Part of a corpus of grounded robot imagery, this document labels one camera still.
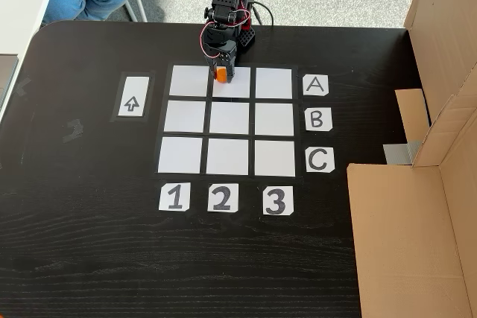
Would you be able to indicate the white letter A sheet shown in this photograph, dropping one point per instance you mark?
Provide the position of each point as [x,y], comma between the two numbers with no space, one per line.
[315,85]

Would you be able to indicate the white side table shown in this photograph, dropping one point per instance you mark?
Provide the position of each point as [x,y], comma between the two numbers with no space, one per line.
[22,16]

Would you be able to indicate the white arrow paper sheet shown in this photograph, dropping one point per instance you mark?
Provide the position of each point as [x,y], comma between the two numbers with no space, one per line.
[133,96]

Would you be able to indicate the brown cardboard panel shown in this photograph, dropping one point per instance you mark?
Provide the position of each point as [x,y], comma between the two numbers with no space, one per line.
[443,35]
[402,240]

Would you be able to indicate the round orange token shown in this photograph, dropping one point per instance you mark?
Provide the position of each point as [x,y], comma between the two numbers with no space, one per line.
[221,76]

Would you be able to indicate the white letter B sheet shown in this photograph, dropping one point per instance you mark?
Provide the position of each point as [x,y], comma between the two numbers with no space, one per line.
[318,119]

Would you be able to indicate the white number 2 sheet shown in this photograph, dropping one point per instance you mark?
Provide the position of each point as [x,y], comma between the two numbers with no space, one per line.
[223,198]

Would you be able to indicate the grey tape strip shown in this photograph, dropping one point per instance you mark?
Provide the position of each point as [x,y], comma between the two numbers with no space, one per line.
[400,153]

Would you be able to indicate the white nine-square grid sheet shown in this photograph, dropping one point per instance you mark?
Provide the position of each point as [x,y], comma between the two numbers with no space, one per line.
[227,120]

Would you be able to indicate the white number 3 sheet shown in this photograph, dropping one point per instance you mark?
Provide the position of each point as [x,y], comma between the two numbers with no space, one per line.
[277,200]

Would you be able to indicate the white letter C sheet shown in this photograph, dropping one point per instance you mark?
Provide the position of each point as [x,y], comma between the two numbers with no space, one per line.
[319,160]

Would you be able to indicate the white number 1 sheet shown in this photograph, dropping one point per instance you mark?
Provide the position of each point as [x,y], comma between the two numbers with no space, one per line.
[174,197]

